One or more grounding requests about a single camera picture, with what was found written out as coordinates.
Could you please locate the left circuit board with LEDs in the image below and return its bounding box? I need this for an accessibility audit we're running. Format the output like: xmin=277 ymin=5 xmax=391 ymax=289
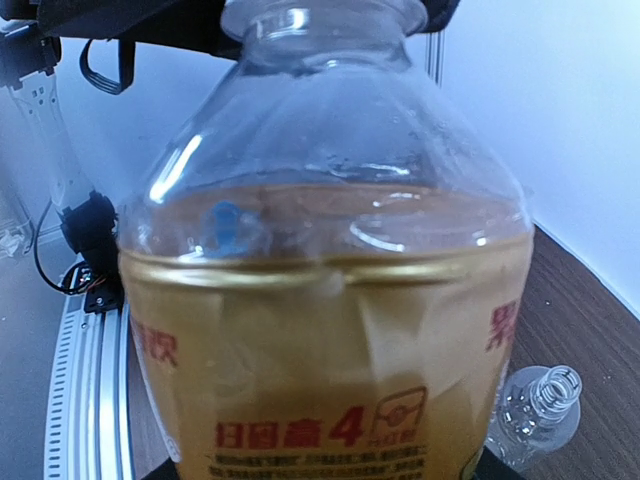
xmin=59 ymin=261 xmax=107 ymax=296

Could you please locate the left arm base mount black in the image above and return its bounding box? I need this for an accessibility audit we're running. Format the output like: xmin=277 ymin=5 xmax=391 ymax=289
xmin=60 ymin=190 xmax=124 ymax=314

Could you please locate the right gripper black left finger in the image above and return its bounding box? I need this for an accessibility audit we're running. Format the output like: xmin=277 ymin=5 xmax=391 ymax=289
xmin=144 ymin=462 xmax=180 ymax=480

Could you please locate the front aluminium rail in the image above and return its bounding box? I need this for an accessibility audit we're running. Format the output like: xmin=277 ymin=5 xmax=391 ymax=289
xmin=43 ymin=298 xmax=136 ymax=479

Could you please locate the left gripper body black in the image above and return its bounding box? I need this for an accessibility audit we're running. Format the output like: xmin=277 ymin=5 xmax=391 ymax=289
xmin=36 ymin=0 xmax=240 ymax=60

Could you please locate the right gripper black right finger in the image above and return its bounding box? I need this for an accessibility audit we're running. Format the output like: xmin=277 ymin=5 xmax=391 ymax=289
xmin=472 ymin=448 xmax=525 ymax=480

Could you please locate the clear plastic bottle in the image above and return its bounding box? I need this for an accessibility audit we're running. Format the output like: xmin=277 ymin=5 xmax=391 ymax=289
xmin=485 ymin=365 xmax=582 ymax=473

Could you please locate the amber tea bottle red label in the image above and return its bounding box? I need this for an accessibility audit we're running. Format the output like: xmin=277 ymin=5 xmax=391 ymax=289
xmin=119 ymin=1 xmax=533 ymax=479

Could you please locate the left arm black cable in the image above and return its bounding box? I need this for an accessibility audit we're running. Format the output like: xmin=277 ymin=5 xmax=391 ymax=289
xmin=79 ymin=38 xmax=137 ymax=96

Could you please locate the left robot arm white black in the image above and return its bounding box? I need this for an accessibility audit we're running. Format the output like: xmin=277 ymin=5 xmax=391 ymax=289
xmin=1 ymin=1 xmax=241 ymax=215

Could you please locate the left aluminium frame post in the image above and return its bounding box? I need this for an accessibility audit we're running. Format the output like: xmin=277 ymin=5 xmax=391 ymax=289
xmin=425 ymin=31 xmax=445 ymax=86

